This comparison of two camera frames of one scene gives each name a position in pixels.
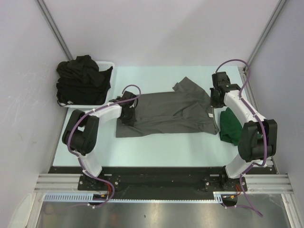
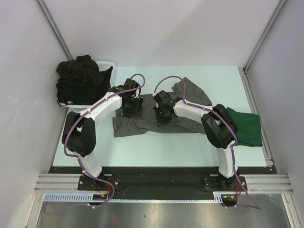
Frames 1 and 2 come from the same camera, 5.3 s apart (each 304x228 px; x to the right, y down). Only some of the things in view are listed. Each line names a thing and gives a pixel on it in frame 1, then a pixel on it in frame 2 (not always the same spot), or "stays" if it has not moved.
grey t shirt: (185, 110) stays
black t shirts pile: (80, 81) stays
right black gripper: (213, 103) → (161, 121)
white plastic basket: (102, 65) stays
